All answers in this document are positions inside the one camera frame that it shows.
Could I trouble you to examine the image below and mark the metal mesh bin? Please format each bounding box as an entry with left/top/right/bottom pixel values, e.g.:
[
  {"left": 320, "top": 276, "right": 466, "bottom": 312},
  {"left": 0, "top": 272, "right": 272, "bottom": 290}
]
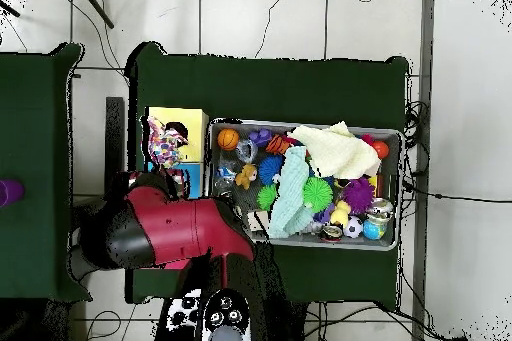
[{"left": 203, "top": 117, "right": 403, "bottom": 252}]

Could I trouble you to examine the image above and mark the blue globe ball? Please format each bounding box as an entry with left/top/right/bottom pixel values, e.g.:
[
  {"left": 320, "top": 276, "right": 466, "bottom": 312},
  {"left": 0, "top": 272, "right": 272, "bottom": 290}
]
[{"left": 362, "top": 218, "right": 387, "bottom": 241}]

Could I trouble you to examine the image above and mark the purple cylinder object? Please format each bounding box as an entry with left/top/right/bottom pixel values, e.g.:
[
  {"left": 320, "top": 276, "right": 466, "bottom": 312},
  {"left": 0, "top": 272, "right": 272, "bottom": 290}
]
[{"left": 0, "top": 178, "right": 25, "bottom": 208}]

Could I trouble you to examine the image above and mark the green spiky ball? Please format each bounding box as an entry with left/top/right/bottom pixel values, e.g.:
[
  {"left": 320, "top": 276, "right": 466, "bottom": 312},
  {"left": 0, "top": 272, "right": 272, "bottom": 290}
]
[{"left": 302, "top": 176, "right": 334, "bottom": 214}]

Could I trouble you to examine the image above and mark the black stand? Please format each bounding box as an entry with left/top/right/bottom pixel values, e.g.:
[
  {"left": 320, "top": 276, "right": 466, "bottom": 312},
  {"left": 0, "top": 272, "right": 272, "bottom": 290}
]
[{"left": 104, "top": 96, "right": 126, "bottom": 194}]

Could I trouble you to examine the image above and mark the black cable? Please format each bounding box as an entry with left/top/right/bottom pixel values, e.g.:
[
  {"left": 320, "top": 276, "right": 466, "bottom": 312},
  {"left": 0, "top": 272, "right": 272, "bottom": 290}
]
[{"left": 401, "top": 180, "right": 512, "bottom": 204}]

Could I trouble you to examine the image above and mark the blue spiky ball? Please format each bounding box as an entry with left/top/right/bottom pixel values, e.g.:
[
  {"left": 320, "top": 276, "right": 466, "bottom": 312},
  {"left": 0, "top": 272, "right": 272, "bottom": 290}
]
[{"left": 257, "top": 154, "right": 284, "bottom": 185}]

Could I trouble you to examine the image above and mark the light blue waffle cloth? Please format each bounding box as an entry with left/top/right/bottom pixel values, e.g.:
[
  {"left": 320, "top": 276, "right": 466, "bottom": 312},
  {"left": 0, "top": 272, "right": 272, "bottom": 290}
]
[{"left": 266, "top": 145, "right": 317, "bottom": 239}]

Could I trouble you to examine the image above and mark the orange basketball toy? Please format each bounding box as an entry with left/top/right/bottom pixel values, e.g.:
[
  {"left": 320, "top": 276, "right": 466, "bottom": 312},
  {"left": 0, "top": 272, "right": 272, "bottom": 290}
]
[{"left": 216, "top": 127, "right": 240, "bottom": 152}]

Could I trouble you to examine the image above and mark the long multicolour rope toy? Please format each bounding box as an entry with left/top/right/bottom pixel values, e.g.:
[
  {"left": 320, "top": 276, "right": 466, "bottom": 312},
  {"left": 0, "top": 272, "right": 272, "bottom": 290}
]
[{"left": 145, "top": 115, "right": 189, "bottom": 170}]

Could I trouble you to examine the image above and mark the orange striped tiger plush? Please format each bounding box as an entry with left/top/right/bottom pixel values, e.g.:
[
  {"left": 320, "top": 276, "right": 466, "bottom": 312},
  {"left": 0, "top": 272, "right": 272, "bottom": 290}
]
[{"left": 264, "top": 134, "right": 291, "bottom": 156}]

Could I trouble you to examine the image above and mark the yellow duck toy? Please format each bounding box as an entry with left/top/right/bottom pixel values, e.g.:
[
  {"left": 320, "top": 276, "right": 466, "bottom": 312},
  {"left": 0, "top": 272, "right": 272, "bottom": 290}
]
[{"left": 330, "top": 200, "right": 352, "bottom": 228}]

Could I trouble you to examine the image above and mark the black tripod leg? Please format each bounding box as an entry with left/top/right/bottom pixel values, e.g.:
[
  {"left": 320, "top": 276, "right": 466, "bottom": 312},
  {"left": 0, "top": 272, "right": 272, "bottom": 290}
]
[{"left": 75, "top": 0, "right": 116, "bottom": 30}]

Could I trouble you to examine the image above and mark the wooden box with three holes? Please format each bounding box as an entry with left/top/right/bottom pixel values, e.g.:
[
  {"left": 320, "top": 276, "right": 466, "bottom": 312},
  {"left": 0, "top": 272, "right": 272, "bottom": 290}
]
[{"left": 143, "top": 106, "right": 210, "bottom": 271}]

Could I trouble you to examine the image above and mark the cream waffle cloth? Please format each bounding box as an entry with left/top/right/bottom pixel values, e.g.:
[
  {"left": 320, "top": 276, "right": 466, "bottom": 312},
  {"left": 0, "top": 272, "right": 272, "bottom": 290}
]
[{"left": 287, "top": 120, "right": 382, "bottom": 180}]

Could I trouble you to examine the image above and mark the dark green tablecloth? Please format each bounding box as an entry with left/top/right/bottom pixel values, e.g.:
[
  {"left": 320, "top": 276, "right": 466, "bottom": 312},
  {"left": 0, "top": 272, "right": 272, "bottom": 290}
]
[
  {"left": 0, "top": 42, "right": 93, "bottom": 302},
  {"left": 125, "top": 42, "right": 410, "bottom": 312}
]

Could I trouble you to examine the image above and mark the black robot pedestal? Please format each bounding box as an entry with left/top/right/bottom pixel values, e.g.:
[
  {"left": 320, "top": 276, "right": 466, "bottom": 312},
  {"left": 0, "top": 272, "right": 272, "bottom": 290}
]
[{"left": 285, "top": 300, "right": 310, "bottom": 341}]

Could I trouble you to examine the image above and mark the purple spiky ball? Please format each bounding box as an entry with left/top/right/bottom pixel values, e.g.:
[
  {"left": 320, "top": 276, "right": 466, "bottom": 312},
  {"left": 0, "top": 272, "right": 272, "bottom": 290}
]
[{"left": 342, "top": 176, "right": 376, "bottom": 216}]

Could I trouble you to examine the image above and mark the black white soccer ball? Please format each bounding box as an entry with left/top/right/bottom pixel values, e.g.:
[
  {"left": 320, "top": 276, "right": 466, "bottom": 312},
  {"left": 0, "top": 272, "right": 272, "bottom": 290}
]
[{"left": 343, "top": 215, "right": 365, "bottom": 239}]

